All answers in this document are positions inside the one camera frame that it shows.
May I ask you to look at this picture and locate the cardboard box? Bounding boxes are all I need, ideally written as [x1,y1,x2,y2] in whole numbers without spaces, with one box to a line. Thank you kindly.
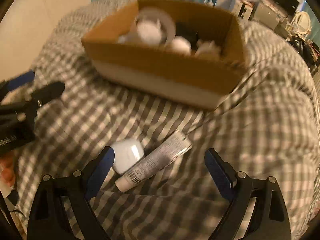
[81,0,248,109]

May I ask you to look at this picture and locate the tissue pack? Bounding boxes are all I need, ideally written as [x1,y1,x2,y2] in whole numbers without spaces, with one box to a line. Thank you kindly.
[117,33,137,44]

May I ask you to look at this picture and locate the white sock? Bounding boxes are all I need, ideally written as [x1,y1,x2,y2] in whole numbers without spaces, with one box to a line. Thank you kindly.
[136,19,162,46]

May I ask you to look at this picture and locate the silver mini fridge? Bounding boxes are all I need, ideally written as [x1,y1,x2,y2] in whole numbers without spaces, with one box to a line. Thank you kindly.
[251,3,281,30]

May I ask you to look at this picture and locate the white plush toy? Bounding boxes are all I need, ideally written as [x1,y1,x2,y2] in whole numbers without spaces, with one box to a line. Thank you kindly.
[195,40,221,60]

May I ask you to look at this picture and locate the teal curtain right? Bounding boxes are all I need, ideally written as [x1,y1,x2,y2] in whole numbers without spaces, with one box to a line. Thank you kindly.
[303,2,320,46]

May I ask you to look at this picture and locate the black bag pile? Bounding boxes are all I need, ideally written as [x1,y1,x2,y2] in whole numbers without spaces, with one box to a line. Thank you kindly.
[289,36,319,67]

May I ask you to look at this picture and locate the white earbuds case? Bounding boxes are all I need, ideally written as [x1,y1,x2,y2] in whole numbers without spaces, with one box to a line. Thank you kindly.
[111,138,144,174]

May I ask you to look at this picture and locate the grey checkered duvet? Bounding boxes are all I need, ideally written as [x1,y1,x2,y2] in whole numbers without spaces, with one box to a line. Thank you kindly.
[15,0,319,239]

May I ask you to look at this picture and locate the white suitcase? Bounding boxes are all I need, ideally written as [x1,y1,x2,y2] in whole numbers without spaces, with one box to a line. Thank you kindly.
[228,0,253,21]

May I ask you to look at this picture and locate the white plastic bottle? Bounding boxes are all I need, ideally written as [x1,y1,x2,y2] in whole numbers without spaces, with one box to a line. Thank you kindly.
[168,36,191,55]

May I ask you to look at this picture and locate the black wallet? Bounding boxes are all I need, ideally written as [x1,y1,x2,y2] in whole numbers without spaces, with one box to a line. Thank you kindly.
[176,22,200,50]

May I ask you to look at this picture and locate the white oval mirror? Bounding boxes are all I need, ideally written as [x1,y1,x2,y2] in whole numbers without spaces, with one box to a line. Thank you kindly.
[291,11,312,38]

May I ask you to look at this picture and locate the tape roll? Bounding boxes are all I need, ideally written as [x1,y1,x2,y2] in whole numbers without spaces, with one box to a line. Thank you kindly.
[131,7,176,46]

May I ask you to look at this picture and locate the white printed tube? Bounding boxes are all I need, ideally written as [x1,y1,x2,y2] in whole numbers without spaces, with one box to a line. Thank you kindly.
[115,130,193,193]

